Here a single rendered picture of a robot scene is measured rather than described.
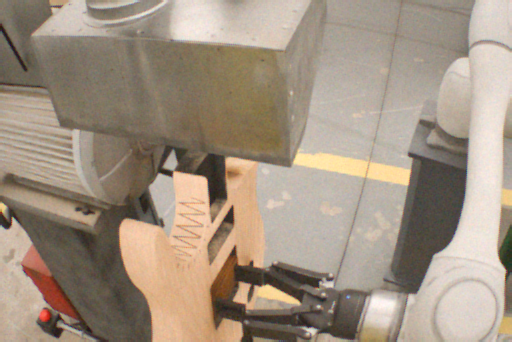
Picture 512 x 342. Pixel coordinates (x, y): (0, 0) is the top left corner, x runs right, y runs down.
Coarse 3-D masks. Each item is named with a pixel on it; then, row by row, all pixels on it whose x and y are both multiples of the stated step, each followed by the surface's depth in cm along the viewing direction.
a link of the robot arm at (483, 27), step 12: (480, 0) 83; (492, 0) 80; (504, 0) 80; (480, 12) 81; (492, 12) 79; (504, 12) 79; (480, 24) 80; (492, 24) 79; (504, 24) 78; (468, 36) 85; (480, 36) 80; (492, 36) 78; (504, 36) 78
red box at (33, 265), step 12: (0, 216) 97; (12, 216) 111; (36, 252) 124; (24, 264) 122; (36, 264) 121; (36, 276) 123; (48, 276) 119; (48, 288) 126; (60, 288) 123; (48, 300) 134; (60, 300) 129; (60, 312) 137; (72, 312) 132
